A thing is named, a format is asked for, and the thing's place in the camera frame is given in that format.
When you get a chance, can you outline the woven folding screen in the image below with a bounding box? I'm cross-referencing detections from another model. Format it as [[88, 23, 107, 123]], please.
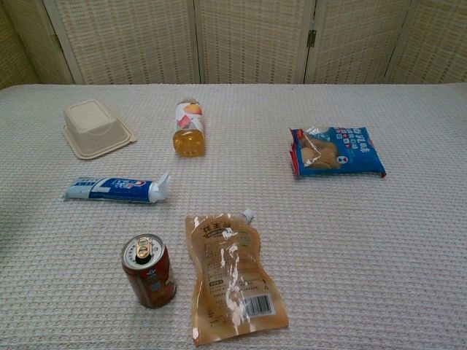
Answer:
[[0, 0, 467, 91]]

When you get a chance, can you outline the brown spouted sauce pouch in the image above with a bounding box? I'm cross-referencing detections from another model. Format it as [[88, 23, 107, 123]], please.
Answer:
[[184, 209, 290, 347]]

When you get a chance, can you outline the blue cookie snack bag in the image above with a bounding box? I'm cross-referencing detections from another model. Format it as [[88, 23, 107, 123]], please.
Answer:
[[288, 125, 387, 179]]

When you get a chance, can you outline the white waffle-weave tablecloth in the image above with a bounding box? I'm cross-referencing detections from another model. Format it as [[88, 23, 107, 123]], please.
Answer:
[[0, 82, 467, 350]]

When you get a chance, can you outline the blue and white toothpaste tube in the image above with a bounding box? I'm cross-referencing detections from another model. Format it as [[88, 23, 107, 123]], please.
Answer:
[[61, 171, 172, 204]]

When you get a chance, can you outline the yellow juice plastic bottle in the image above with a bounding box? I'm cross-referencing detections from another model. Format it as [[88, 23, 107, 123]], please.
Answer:
[[172, 98, 207, 158]]

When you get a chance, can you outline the red drink can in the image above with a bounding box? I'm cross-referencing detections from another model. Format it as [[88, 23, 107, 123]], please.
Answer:
[[121, 233, 178, 310]]

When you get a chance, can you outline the beige lidded food container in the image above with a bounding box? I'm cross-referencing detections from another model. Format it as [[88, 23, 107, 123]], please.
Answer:
[[61, 101, 138, 161]]

